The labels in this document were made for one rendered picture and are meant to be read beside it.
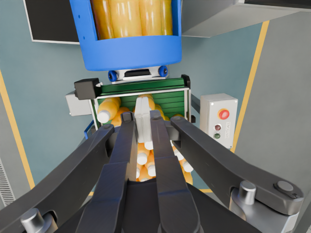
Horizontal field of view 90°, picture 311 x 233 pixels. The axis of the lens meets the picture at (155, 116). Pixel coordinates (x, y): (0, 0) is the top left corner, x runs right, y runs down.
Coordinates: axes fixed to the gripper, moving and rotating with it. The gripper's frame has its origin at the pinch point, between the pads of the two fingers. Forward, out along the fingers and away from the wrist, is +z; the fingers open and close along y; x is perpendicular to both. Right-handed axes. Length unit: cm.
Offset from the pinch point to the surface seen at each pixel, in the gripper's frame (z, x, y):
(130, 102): 53, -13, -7
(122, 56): 19.7, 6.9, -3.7
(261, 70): 143, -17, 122
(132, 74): 38.4, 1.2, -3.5
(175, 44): 24.8, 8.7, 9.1
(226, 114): 31.8, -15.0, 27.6
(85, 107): 57, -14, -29
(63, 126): 143, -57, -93
